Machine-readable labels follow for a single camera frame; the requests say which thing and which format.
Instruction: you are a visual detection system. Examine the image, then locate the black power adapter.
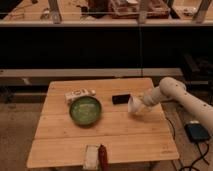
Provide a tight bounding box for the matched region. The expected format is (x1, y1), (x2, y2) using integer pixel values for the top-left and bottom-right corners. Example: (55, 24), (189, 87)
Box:
(184, 123), (210, 143)

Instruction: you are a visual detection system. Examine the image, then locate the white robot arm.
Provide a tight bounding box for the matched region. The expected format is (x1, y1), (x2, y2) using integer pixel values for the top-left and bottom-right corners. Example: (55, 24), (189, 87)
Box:
(142, 77), (213, 130)

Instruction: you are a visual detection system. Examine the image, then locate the long shelf bench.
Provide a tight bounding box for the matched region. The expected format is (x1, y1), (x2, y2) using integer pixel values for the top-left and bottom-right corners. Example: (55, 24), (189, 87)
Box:
(0, 0), (213, 86)

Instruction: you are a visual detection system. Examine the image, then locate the black rectangular phone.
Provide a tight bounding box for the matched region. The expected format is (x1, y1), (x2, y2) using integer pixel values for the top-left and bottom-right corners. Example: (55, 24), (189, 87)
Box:
(112, 94), (130, 105)

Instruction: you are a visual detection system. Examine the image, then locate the brown tray on shelf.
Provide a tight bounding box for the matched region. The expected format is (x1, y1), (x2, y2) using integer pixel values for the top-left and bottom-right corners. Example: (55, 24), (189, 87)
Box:
(109, 0), (170, 18)

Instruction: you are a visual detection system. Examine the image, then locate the white small box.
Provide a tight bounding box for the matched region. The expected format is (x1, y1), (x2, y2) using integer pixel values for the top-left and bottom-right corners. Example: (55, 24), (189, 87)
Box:
(65, 89), (96, 103)

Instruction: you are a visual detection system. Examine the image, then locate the green ceramic bowl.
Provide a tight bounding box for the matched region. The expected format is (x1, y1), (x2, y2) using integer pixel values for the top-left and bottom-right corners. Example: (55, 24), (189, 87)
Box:
(69, 96), (102, 126)

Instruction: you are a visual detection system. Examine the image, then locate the dark red pouch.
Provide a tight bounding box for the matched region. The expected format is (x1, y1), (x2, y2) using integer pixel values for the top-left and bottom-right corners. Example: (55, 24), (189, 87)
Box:
(98, 145), (108, 171)

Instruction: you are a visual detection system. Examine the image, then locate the black cable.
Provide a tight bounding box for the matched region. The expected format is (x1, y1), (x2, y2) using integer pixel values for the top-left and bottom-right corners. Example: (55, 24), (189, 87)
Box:
(165, 116), (213, 171)

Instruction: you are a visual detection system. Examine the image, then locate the wooden folding table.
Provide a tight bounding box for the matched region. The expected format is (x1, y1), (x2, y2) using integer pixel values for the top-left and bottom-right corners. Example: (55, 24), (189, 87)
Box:
(27, 78), (179, 168)

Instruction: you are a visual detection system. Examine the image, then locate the white ceramic cup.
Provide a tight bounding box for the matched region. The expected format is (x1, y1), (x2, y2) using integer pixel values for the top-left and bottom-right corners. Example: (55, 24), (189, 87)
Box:
(128, 96), (145, 115)

